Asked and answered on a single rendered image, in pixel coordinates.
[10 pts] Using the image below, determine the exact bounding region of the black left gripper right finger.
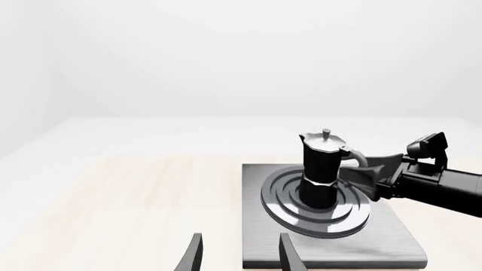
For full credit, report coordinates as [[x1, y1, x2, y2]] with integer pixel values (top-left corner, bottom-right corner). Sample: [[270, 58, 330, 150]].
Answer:
[[279, 233, 308, 271]]

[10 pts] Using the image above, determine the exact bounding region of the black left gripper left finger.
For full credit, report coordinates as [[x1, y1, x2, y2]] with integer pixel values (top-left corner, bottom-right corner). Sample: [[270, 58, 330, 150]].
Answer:
[[173, 233, 204, 271]]

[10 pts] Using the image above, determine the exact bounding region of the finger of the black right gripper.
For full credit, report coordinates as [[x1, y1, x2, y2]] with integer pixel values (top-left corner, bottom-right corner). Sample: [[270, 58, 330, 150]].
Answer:
[[338, 164, 388, 202], [363, 153, 404, 179]]

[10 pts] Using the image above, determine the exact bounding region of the flat grey stove plate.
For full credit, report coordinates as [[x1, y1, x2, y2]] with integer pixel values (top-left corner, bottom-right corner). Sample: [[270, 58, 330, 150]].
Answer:
[[241, 163, 429, 270]]

